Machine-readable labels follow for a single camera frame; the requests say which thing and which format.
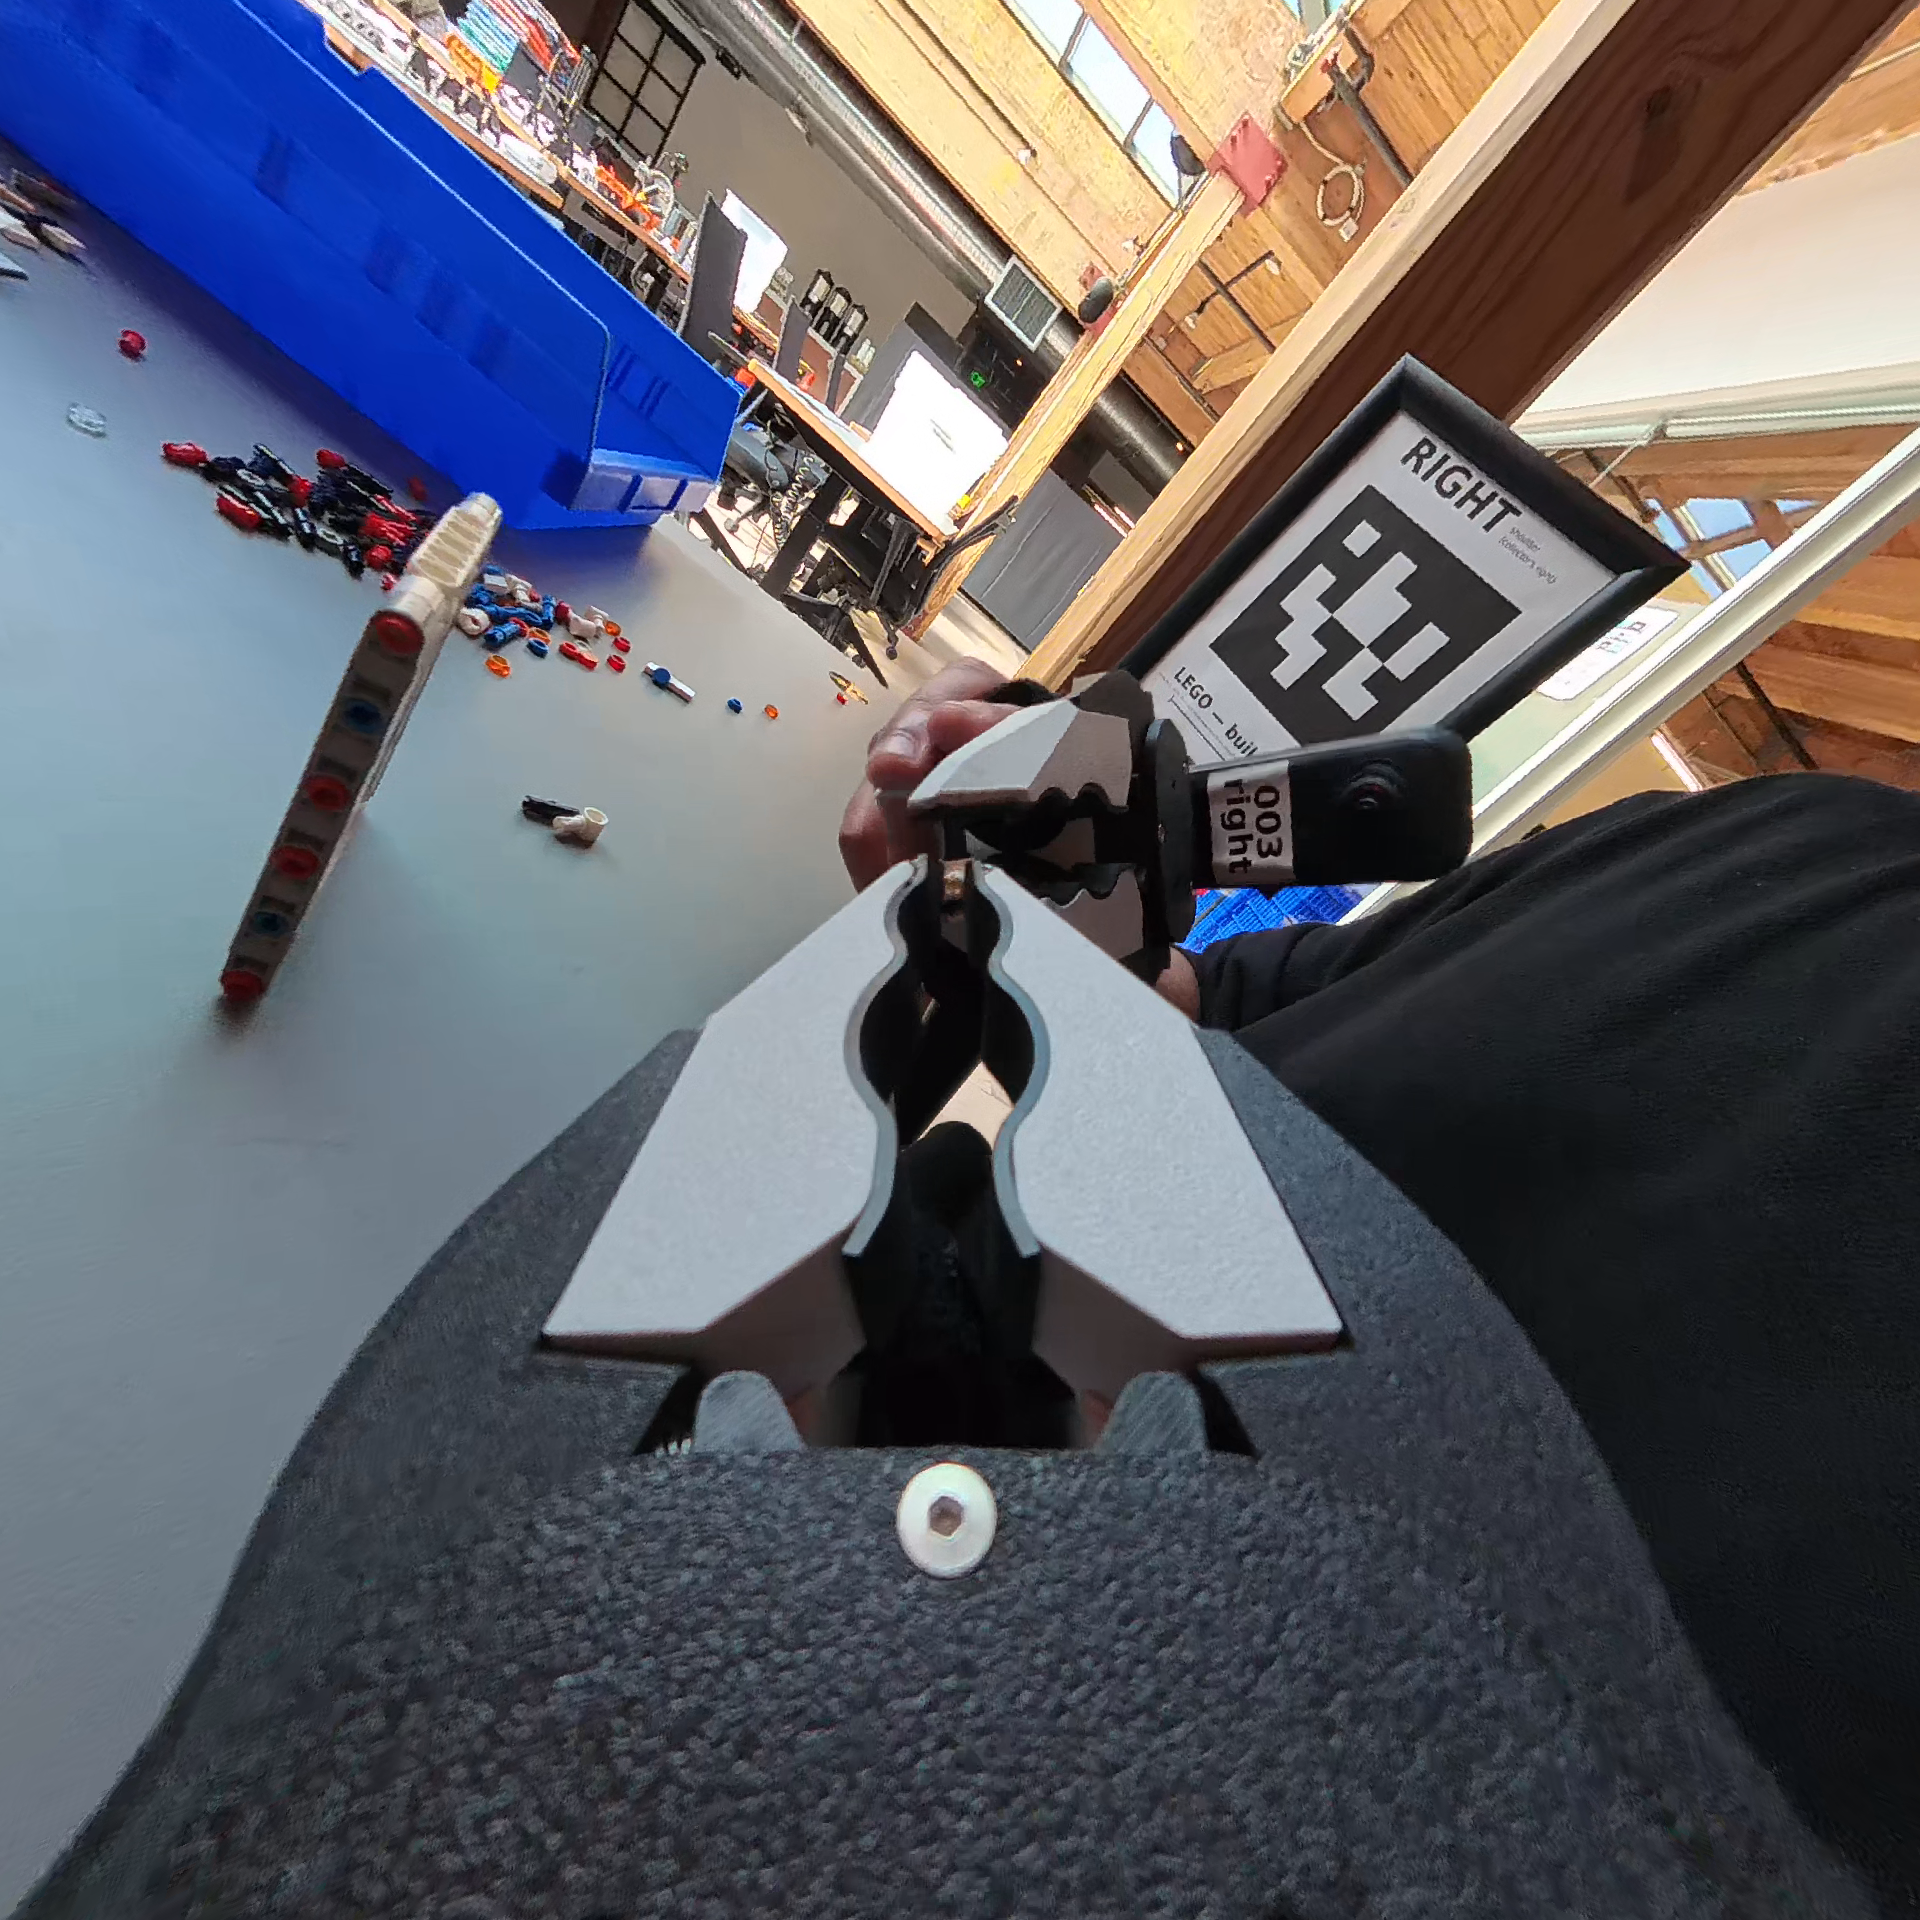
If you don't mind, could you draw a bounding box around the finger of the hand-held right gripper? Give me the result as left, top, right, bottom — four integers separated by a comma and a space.
962, 810, 1163, 978
903, 671, 1154, 816

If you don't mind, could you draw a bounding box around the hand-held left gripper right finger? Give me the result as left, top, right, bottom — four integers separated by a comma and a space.
937, 865, 1346, 1410

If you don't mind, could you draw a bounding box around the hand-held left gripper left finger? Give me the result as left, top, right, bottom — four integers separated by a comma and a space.
541, 857, 962, 1410

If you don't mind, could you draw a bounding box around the white lego panel assembly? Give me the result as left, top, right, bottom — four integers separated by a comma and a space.
218, 491, 504, 1006

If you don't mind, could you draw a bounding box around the person's right forearm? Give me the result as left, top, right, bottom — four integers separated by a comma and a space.
1166, 899, 1517, 1081

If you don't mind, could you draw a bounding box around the pile of small lego pins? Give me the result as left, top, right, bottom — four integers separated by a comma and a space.
163, 442, 780, 726

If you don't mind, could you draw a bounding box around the person's right hand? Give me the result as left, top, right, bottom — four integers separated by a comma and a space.
838, 658, 1053, 905

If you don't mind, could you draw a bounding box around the computer monitor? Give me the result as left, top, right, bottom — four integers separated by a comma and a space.
868, 352, 1011, 531

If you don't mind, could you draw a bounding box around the wooden office desk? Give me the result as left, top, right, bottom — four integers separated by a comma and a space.
734, 358, 969, 640

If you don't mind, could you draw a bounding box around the red alarm box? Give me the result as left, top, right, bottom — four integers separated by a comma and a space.
1206, 115, 1292, 206

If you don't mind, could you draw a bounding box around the cluttered workbench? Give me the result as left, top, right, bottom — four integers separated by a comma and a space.
320, 0, 721, 289

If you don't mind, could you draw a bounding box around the blue plastic bin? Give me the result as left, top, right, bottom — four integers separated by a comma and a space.
0, 0, 745, 531

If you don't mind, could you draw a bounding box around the wall air vent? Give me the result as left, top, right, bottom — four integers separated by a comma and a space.
981, 255, 1064, 348

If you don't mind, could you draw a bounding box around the wooden post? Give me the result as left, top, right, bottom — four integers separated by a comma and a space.
1023, 0, 1920, 696

